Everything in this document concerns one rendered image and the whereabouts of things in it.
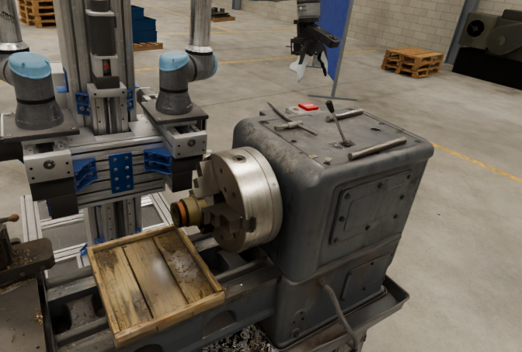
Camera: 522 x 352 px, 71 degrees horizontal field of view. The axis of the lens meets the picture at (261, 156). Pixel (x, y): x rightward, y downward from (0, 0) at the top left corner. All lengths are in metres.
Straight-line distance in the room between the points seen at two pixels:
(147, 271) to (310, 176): 0.57
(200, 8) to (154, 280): 1.02
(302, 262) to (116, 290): 0.54
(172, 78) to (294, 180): 0.71
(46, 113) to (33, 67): 0.16
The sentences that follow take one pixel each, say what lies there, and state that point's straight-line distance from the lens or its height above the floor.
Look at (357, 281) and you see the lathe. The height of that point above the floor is 0.71.
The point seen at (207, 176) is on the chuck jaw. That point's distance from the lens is 1.11.
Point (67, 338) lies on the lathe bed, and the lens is 1.14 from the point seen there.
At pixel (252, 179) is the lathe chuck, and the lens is 1.02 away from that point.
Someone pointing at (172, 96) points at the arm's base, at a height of 1.23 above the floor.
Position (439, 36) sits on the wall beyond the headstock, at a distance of 11.59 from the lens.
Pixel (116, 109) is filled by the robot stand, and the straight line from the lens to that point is 1.62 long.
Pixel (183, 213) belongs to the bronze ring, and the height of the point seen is 1.10.
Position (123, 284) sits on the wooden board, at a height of 0.89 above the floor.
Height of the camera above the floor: 1.73
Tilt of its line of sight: 27 degrees down
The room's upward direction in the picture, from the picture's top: 7 degrees clockwise
